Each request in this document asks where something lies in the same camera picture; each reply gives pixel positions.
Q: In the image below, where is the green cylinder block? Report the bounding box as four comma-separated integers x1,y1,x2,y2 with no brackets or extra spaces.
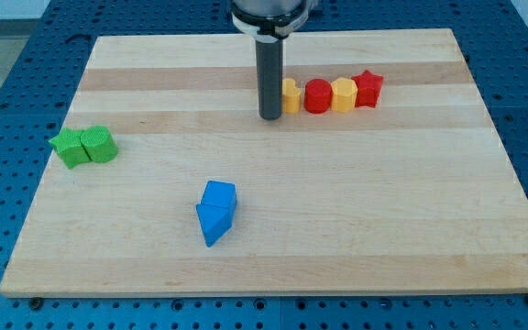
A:
81,126,118,163

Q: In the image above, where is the blue cube block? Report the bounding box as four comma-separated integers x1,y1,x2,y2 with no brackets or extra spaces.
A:
200,181,237,217

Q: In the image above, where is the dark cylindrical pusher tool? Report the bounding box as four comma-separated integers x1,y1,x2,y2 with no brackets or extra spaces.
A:
255,40,283,120

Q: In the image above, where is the robot arm flange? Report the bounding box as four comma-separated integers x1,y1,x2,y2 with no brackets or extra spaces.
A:
230,0,320,43

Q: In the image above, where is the green star block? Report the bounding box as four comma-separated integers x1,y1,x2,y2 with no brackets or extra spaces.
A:
49,127,91,170

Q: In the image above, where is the blue triangle block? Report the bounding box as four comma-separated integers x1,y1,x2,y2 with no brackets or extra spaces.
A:
195,203,235,248

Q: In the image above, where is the yellow hexagon block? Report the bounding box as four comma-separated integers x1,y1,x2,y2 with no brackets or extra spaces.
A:
331,77,358,114

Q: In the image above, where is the yellow heart block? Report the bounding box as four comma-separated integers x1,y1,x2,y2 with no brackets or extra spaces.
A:
282,78,301,114

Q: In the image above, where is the wooden board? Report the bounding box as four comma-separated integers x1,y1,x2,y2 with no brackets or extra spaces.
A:
0,28,528,298

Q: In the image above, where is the red cylinder block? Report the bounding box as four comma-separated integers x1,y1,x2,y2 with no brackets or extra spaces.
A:
303,79,333,114

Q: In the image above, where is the red star block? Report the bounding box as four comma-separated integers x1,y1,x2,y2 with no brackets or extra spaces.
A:
351,70,384,108

